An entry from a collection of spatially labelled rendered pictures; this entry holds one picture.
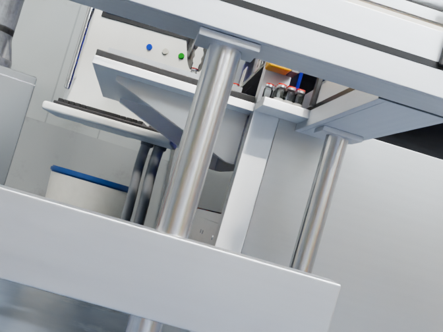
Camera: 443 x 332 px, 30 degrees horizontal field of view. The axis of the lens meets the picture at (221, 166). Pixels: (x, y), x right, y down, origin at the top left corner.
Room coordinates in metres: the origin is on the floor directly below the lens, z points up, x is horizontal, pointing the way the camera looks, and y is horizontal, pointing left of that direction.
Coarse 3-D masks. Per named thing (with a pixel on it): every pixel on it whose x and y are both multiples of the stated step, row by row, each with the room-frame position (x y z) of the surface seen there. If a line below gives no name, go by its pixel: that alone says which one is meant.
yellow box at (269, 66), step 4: (268, 64) 1.88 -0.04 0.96; (272, 64) 1.87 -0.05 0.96; (268, 68) 1.91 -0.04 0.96; (272, 68) 1.90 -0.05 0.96; (276, 68) 1.88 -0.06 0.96; (280, 68) 1.87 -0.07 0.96; (284, 68) 1.87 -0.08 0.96; (276, 72) 1.94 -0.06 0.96; (280, 72) 1.92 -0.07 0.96; (284, 72) 1.91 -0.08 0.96; (288, 72) 1.91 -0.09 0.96; (292, 72) 1.88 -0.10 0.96; (296, 72) 1.88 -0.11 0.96; (292, 76) 1.93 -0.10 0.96
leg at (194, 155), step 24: (216, 48) 1.17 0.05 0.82; (240, 48) 1.16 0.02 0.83; (216, 72) 1.17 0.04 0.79; (216, 96) 1.17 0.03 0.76; (192, 120) 1.17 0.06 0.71; (216, 120) 1.17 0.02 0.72; (192, 144) 1.17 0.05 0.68; (192, 168) 1.17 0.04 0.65; (168, 192) 1.17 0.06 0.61; (192, 192) 1.17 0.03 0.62; (168, 216) 1.17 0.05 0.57; (192, 216) 1.18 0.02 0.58
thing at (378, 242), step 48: (288, 144) 1.97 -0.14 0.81; (384, 144) 1.99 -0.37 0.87; (288, 192) 1.97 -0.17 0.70; (336, 192) 1.98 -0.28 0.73; (384, 192) 1.99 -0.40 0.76; (432, 192) 2.00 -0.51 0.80; (288, 240) 1.98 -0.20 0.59; (336, 240) 1.99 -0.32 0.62; (384, 240) 2.00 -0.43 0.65; (432, 240) 2.01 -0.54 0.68; (384, 288) 2.00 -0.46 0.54; (432, 288) 2.01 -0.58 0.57
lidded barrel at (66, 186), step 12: (60, 168) 4.87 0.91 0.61; (60, 180) 4.85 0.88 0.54; (72, 180) 4.81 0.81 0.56; (84, 180) 4.80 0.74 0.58; (96, 180) 4.80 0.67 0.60; (108, 180) 4.84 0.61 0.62; (48, 192) 4.93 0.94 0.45; (60, 192) 4.84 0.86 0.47; (72, 192) 4.81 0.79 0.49; (84, 192) 4.81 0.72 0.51; (96, 192) 4.82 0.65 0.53; (108, 192) 4.85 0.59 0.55; (120, 192) 4.92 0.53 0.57; (72, 204) 4.81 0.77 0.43; (84, 204) 4.81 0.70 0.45; (96, 204) 4.83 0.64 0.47; (108, 204) 4.87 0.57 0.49; (120, 204) 4.96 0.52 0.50; (120, 216) 5.07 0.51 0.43
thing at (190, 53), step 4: (192, 40) 2.41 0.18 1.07; (192, 44) 2.39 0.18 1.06; (192, 48) 2.38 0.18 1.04; (196, 48) 2.41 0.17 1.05; (188, 52) 2.41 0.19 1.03; (192, 52) 2.41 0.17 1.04; (188, 56) 2.41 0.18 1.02; (192, 56) 2.41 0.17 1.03; (188, 60) 2.41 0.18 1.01; (192, 60) 2.41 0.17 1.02; (188, 64) 2.41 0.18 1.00
